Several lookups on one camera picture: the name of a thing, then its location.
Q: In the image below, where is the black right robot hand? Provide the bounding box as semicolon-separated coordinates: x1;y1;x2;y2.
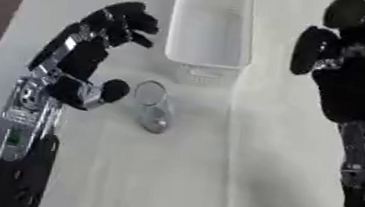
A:
281;0;365;127

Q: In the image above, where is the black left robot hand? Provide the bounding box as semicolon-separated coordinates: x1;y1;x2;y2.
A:
21;0;164;120

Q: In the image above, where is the white plastic basket box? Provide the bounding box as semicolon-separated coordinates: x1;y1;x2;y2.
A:
158;0;262;92

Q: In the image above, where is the clear glass cup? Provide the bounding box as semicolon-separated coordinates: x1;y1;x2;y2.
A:
127;77;180;137

